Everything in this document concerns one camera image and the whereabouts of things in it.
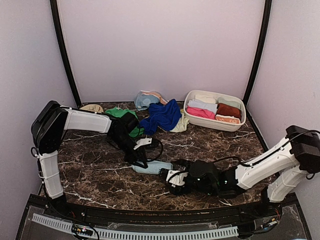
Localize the small green circuit board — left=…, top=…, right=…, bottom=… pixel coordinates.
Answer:
left=71, top=224, right=94, bottom=237

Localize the light blue towel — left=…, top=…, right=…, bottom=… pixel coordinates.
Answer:
left=131, top=160, right=173, bottom=175

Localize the pink rolled towel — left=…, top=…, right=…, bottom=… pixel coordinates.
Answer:
left=186, top=106, right=216, bottom=120

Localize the brown rolled towel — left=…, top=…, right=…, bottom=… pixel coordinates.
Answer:
left=216, top=103, right=242, bottom=119

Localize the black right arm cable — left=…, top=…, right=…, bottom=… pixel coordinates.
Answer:
left=212, top=129, right=318, bottom=167

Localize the black corner frame post left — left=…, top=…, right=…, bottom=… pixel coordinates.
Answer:
left=49, top=0, right=82, bottom=107

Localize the orange patterned rolled towel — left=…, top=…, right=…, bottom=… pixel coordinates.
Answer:
left=215, top=114, right=241, bottom=124

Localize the cream rolled towel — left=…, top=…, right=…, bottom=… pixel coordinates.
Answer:
left=194, top=94, right=217, bottom=104

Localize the pale green rolled towel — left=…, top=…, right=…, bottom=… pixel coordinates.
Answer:
left=217, top=97, right=241, bottom=110

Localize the black corner frame post right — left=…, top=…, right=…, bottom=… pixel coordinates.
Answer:
left=242, top=0, right=273, bottom=107

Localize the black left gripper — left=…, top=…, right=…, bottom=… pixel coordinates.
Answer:
left=109, top=133, right=148, bottom=169

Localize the pale blue patterned cloth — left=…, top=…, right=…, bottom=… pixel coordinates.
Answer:
left=134, top=90, right=168, bottom=111

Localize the black corner frame post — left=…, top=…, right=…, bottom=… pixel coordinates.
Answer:
left=49, top=0, right=82, bottom=107
left=242, top=0, right=273, bottom=107

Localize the black front rail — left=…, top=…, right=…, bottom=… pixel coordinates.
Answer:
left=29, top=193, right=298, bottom=227

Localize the white plastic basket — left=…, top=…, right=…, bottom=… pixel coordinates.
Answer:
left=183, top=90, right=247, bottom=132

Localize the cream yellow cloth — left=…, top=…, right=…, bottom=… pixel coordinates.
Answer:
left=170, top=109, right=189, bottom=133

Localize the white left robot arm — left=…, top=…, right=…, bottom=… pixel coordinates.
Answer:
left=31, top=100, right=148, bottom=218

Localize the royal blue towel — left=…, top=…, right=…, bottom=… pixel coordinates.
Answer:
left=139, top=99, right=182, bottom=136

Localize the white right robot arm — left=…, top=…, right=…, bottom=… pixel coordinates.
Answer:
left=161, top=125, right=320, bottom=217

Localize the white lavender rolled towel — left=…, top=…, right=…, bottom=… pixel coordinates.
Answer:
left=187, top=99, right=218, bottom=114

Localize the white slotted cable duct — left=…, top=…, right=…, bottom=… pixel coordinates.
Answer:
left=31, top=213, right=239, bottom=240

